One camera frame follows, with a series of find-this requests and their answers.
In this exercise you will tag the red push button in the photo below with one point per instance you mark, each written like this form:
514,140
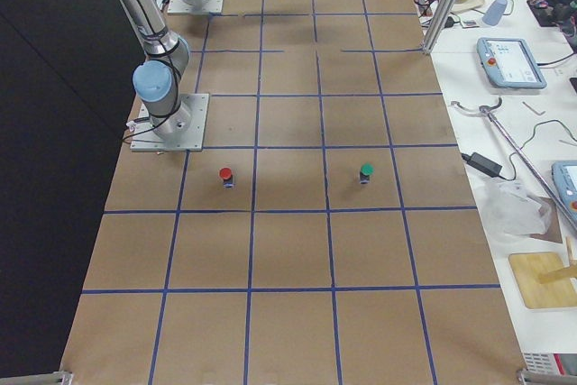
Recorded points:
226,174

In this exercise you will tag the black power adapter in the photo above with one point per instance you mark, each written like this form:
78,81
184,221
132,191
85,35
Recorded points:
484,165

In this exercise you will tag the wooden board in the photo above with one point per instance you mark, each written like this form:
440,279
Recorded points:
544,282

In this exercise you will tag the teach pendant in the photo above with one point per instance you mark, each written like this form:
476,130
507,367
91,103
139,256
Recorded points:
564,177
509,63

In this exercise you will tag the clear plastic bag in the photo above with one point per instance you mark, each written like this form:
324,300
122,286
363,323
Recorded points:
509,208

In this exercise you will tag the metal reacher stick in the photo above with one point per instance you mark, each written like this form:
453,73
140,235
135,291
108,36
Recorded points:
488,111

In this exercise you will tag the teach pendant near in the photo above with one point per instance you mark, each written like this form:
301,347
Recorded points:
564,177

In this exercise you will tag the teach pendant far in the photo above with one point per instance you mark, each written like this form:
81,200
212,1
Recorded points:
509,63

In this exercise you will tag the green push button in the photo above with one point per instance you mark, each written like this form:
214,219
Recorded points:
365,173

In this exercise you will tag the blue plastic cup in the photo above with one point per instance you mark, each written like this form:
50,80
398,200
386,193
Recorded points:
494,13

